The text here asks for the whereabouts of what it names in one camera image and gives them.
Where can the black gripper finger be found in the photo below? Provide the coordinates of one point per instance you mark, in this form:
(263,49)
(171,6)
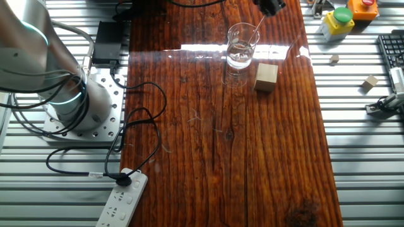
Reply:
(275,6)
(262,5)

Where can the clear glass rod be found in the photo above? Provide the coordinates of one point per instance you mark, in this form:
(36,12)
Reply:
(257,28)

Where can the clear glass beaker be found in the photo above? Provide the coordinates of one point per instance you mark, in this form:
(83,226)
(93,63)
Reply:
(239,58)

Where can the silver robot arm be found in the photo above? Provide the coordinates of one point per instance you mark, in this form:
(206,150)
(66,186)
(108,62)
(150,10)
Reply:
(31,47)

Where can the yellow box green button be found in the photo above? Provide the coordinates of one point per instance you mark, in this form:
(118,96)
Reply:
(337,26)

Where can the large light wooden block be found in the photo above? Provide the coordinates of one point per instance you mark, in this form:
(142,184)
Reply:
(265,79)

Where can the small wooden cube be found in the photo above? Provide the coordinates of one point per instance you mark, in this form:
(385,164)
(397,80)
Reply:
(370,82)
(334,58)

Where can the orange box red button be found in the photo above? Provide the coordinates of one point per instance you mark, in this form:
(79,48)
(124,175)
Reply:
(363,11)

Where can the black keyboard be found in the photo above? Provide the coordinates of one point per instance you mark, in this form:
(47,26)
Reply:
(391,47)

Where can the black power adapter brick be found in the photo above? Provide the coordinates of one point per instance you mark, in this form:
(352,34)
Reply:
(108,42)

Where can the white power strip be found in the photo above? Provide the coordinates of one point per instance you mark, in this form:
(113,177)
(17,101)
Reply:
(121,201)

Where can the grey metal bracket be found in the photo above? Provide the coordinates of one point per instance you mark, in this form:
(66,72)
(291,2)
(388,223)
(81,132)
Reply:
(318,9)

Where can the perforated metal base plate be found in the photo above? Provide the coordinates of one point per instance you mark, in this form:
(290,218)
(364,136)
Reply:
(107,126)

